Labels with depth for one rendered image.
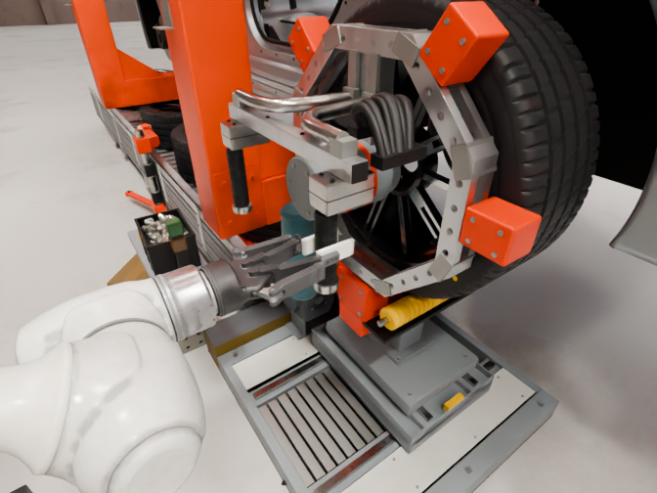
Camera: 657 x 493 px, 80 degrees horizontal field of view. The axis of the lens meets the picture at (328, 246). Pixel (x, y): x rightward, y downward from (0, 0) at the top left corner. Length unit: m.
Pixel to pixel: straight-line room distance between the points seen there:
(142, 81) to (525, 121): 2.67
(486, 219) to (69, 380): 0.56
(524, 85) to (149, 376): 0.63
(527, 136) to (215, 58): 0.75
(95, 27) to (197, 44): 1.93
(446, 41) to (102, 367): 0.58
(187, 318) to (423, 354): 0.91
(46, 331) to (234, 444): 0.95
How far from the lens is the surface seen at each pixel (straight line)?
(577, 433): 1.58
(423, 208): 0.90
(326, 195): 0.56
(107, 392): 0.36
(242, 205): 0.91
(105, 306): 0.50
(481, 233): 0.67
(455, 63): 0.65
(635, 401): 1.78
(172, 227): 1.11
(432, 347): 1.33
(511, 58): 0.72
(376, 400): 1.24
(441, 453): 1.29
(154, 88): 3.08
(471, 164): 0.65
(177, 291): 0.52
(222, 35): 1.12
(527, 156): 0.70
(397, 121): 0.60
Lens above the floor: 1.18
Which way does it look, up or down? 33 degrees down
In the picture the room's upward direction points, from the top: straight up
